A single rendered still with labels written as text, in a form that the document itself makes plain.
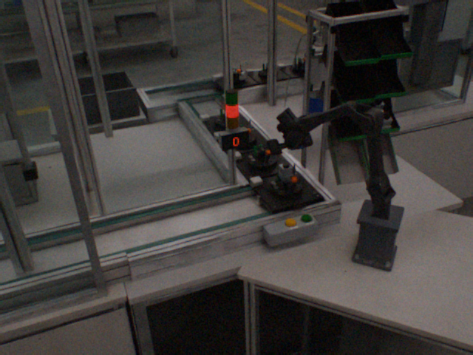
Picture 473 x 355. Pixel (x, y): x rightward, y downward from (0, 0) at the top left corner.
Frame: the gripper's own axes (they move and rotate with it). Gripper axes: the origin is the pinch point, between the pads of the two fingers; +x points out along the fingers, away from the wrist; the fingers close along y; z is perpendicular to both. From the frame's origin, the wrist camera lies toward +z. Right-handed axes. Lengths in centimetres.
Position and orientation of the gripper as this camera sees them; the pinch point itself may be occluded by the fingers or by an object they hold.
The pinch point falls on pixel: (286, 147)
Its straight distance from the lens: 197.6
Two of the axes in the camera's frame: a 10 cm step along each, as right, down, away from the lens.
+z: -3.1, -9.2, 2.5
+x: -2.2, 3.2, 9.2
